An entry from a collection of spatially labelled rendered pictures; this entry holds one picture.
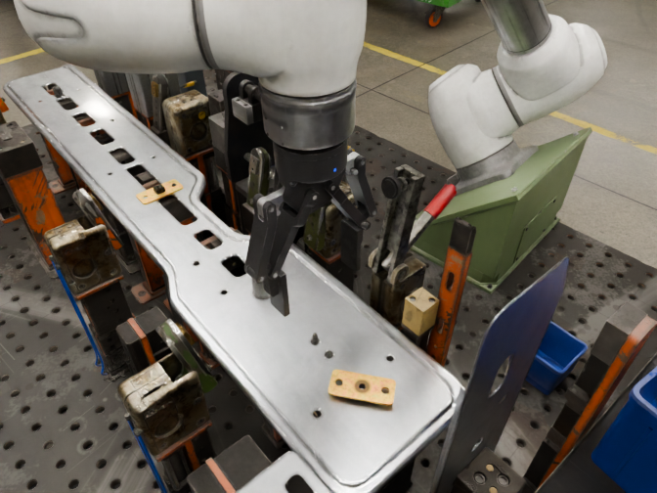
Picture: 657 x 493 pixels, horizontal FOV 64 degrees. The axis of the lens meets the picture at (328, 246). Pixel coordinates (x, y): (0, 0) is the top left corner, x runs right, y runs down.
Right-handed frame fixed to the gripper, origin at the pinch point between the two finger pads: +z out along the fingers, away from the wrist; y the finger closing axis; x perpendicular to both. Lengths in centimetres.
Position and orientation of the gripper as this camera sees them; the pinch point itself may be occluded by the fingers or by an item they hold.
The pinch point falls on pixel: (316, 276)
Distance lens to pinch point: 66.3
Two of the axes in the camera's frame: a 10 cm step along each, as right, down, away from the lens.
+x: 6.5, 5.0, -5.7
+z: 0.2, 7.4, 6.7
